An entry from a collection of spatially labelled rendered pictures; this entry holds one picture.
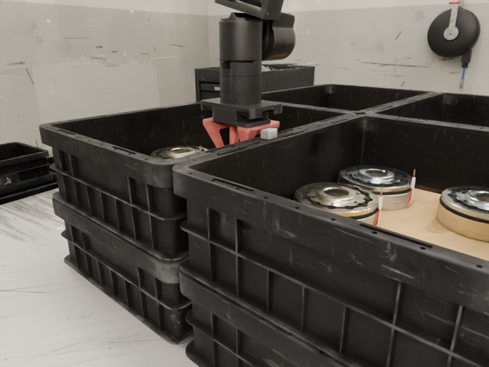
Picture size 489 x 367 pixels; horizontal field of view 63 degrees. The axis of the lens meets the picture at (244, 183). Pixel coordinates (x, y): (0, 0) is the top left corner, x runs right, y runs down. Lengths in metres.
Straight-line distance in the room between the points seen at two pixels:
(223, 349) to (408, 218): 0.28
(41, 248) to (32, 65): 2.95
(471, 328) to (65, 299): 0.51
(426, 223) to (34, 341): 0.50
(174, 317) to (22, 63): 3.26
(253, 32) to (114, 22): 3.58
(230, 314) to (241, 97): 0.28
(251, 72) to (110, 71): 3.53
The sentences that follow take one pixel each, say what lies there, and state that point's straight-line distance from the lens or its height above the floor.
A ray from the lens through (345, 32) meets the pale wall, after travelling 4.07.
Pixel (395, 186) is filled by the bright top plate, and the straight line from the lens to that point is 0.56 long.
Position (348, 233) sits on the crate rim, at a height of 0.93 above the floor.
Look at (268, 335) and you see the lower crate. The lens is 0.36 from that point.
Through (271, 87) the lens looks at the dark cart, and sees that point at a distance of 2.15.
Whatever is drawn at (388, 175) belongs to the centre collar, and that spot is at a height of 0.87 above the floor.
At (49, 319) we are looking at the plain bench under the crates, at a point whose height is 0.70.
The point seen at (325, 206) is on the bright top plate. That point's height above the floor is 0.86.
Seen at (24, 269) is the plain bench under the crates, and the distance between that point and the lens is 0.73.
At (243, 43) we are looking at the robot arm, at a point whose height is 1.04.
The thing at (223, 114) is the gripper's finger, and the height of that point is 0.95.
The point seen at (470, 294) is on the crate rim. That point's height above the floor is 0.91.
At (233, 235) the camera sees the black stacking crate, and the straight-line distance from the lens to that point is 0.35.
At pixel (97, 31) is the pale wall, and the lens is 3.97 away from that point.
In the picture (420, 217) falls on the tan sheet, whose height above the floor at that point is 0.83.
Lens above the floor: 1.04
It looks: 20 degrees down
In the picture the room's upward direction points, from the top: straight up
